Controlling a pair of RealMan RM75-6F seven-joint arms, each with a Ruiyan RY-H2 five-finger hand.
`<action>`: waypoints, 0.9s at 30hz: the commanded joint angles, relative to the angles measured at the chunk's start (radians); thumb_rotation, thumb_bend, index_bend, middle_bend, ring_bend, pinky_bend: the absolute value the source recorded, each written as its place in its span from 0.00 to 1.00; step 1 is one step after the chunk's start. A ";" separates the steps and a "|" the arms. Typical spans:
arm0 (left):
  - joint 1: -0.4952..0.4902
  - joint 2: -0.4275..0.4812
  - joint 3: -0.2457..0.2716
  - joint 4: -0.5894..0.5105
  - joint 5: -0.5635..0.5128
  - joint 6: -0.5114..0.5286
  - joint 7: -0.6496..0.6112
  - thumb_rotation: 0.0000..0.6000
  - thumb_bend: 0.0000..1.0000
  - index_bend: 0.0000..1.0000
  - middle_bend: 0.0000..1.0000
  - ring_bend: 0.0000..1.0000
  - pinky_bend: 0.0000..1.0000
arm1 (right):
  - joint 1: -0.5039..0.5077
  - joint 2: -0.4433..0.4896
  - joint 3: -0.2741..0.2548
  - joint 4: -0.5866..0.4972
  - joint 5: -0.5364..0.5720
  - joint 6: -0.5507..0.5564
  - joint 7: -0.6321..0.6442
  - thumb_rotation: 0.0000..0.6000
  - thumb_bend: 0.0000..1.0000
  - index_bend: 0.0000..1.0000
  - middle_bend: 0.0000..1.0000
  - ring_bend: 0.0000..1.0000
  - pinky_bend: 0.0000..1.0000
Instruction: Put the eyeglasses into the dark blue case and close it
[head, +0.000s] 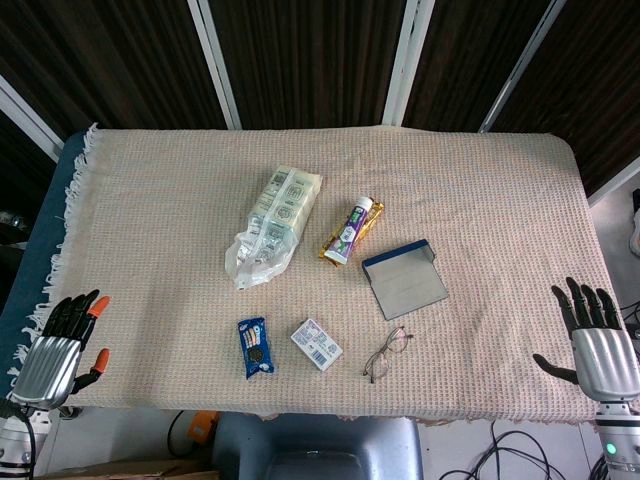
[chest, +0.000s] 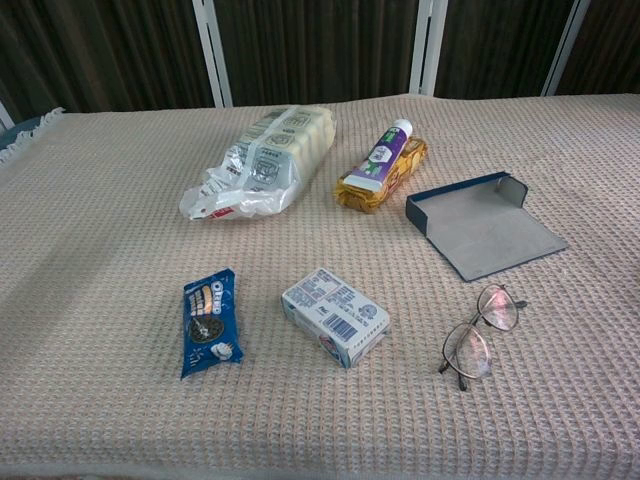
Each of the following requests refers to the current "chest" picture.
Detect blue padded table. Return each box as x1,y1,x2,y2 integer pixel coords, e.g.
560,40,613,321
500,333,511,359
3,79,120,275
0,115,51,151

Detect white blue carton box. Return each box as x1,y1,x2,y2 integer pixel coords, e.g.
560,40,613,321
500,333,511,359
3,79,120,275
280,267,392,370

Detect clear bag of cream packs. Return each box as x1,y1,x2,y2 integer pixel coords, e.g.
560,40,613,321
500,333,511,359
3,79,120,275
179,103,337,222

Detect purple white toothpaste tube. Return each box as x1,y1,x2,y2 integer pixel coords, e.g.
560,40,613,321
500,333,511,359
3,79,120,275
348,118,414,192

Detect blue Oreo cookie pack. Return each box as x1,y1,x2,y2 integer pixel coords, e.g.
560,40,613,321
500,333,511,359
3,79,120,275
180,267,245,381

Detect metal frame eyeglasses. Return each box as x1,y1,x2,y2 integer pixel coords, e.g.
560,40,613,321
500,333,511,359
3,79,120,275
438,283,529,392

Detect grey and blue box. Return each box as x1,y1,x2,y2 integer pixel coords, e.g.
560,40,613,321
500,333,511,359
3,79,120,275
405,171,570,284

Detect dark brown curtain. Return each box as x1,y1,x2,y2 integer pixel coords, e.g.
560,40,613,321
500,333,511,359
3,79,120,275
0,0,640,114

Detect beige waffle tablecloth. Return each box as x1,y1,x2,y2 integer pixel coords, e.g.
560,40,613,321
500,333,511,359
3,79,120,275
0,92,640,480

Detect yellow biscuit packet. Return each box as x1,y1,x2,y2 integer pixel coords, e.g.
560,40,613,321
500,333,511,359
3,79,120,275
334,137,430,215

